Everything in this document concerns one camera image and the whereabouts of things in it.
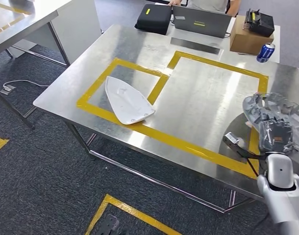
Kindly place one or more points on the black zip case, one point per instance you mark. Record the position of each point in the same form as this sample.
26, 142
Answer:
153, 19

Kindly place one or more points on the white triangular plastic part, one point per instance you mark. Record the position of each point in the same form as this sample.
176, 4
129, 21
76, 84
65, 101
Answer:
127, 102

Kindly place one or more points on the stainless steel table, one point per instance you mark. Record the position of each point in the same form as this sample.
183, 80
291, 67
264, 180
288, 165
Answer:
41, 13

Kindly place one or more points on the brown cardboard box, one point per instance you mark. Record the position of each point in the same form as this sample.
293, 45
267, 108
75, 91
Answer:
248, 42

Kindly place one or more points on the person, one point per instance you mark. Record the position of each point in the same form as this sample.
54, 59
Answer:
208, 5

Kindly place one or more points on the yellow tape outline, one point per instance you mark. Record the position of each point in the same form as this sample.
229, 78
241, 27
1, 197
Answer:
12, 8

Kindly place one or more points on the black device with yellow label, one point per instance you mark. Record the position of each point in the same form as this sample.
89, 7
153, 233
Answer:
260, 24

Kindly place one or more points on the stainless steel workbench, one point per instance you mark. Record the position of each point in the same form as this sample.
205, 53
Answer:
201, 97

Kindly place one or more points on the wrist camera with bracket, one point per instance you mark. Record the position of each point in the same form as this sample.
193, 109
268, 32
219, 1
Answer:
231, 138
109, 223

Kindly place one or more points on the white power strip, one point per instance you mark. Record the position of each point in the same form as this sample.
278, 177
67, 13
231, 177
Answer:
7, 89

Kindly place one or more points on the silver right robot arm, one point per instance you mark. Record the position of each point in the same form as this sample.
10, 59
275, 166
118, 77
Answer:
281, 201

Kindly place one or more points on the white cabinet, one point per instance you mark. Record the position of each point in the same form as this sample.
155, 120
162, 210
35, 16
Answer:
75, 29

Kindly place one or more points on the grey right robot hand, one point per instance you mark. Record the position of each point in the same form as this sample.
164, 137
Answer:
276, 138

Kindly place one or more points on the yellow tape square marking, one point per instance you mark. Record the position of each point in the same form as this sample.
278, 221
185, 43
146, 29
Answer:
140, 214

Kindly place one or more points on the blue drink can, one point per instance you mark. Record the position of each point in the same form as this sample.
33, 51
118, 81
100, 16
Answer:
265, 53

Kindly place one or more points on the grey plastic wheel hubcap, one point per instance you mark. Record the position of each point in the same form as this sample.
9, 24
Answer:
254, 108

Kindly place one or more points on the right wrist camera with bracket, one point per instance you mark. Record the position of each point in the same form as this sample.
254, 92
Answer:
231, 138

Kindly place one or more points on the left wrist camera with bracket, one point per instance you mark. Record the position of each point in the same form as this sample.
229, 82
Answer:
109, 223

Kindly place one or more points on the yellow tape double rectangle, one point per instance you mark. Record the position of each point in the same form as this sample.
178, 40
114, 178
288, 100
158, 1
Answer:
189, 148

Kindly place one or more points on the grey laptop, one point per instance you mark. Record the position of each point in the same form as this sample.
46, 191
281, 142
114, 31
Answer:
201, 22

